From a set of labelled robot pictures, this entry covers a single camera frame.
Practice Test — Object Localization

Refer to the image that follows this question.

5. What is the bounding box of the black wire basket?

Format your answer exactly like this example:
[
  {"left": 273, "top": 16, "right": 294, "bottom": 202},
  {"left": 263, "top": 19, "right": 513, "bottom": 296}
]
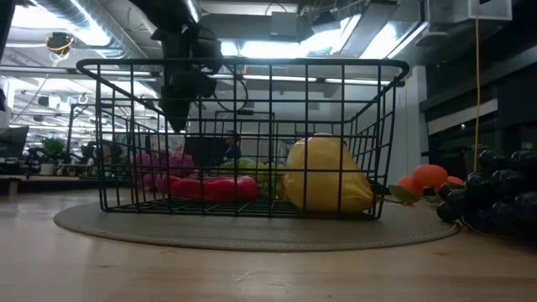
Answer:
[{"left": 76, "top": 57, "right": 411, "bottom": 221}]

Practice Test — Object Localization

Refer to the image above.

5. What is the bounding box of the black grape bunch with leaf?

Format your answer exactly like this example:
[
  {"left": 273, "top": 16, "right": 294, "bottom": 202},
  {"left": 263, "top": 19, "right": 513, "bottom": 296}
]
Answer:
[{"left": 435, "top": 148, "right": 537, "bottom": 236}]

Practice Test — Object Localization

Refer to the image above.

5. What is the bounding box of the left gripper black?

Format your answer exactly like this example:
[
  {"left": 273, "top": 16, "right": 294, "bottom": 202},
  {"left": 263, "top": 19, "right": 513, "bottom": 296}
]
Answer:
[{"left": 150, "top": 23, "right": 224, "bottom": 133}]

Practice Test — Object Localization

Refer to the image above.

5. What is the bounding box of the green grape bunch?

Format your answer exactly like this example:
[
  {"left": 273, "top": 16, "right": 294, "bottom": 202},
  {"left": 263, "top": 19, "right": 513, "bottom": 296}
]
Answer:
[{"left": 251, "top": 161, "right": 289, "bottom": 200}]

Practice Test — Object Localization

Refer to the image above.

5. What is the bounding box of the black aluminium table frame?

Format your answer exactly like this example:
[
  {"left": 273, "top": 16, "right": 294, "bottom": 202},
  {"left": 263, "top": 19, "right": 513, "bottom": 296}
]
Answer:
[{"left": 0, "top": 0, "right": 16, "bottom": 117}]

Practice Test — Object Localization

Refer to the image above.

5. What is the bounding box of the round grey placemat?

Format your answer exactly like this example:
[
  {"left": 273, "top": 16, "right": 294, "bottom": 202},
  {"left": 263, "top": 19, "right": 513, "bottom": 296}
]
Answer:
[{"left": 53, "top": 200, "right": 461, "bottom": 253}]

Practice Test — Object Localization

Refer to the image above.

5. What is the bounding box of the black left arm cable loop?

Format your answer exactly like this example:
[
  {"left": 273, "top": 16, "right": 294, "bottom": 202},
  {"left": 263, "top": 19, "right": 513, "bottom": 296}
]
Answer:
[{"left": 211, "top": 62, "right": 249, "bottom": 114}]

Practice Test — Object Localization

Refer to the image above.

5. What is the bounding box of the orange clementine cluster with leaves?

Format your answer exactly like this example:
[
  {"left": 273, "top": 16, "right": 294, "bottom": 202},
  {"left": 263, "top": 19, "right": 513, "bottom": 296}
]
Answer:
[{"left": 388, "top": 164, "right": 466, "bottom": 206}]

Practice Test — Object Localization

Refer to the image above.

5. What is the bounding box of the hanging yellow cable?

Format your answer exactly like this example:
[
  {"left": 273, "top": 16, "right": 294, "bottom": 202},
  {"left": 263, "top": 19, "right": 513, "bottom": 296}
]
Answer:
[{"left": 472, "top": 16, "right": 482, "bottom": 173}]

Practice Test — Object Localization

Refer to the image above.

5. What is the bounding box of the green plant in white pot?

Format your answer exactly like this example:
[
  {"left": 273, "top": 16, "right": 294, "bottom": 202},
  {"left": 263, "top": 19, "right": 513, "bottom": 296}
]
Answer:
[{"left": 38, "top": 137, "right": 67, "bottom": 176}]

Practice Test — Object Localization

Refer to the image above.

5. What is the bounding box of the black ceiling cord reel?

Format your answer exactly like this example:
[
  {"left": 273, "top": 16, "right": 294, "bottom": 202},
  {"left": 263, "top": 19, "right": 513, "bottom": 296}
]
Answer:
[{"left": 44, "top": 31, "right": 76, "bottom": 55}]

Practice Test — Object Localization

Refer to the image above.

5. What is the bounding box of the person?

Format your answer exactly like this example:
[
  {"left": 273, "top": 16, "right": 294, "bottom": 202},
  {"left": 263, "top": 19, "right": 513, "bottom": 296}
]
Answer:
[{"left": 222, "top": 130, "right": 243, "bottom": 161}]

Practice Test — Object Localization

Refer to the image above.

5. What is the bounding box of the dark computer monitor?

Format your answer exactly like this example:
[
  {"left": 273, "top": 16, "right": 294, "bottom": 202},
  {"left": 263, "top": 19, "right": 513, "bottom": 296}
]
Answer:
[{"left": 0, "top": 125, "right": 29, "bottom": 159}]

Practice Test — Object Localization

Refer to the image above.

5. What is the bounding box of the yellow bell pepper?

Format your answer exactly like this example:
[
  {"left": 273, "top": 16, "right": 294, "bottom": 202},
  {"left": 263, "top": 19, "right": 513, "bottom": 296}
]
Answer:
[{"left": 283, "top": 133, "right": 375, "bottom": 214}]

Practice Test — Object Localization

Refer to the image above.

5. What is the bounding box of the white ceiling unit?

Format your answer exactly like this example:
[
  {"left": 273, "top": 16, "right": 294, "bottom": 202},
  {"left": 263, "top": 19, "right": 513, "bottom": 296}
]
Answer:
[{"left": 427, "top": 0, "right": 514, "bottom": 24}]

